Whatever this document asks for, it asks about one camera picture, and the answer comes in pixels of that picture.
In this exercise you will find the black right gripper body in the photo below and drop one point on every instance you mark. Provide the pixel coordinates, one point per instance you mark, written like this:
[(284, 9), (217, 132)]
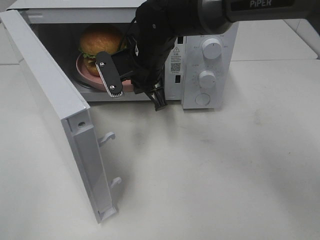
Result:
[(144, 59)]

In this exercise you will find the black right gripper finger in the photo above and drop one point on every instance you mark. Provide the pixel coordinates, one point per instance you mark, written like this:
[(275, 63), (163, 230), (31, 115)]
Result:
[(109, 74), (157, 96)]

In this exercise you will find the pink round plate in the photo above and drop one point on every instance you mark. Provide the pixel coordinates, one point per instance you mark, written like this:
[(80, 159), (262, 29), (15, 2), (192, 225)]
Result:
[(96, 81)]

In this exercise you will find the burger with lettuce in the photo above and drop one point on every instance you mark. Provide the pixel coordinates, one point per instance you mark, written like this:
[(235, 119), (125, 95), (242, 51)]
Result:
[(99, 37)]

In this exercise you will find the round white door release button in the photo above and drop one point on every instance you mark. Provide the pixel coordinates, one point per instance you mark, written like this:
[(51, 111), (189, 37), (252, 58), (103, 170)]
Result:
[(202, 99)]

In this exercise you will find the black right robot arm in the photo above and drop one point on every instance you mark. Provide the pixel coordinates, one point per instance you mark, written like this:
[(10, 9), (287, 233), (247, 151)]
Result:
[(214, 17)]

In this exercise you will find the white lower timer knob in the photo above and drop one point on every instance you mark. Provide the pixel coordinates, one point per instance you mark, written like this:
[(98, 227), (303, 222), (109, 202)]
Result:
[(207, 79)]

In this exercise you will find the white microwave oven body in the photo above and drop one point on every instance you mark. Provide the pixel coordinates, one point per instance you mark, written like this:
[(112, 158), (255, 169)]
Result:
[(59, 24)]

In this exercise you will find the white upper power knob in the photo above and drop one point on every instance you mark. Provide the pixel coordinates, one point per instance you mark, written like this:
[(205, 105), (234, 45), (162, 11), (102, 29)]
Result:
[(211, 48)]

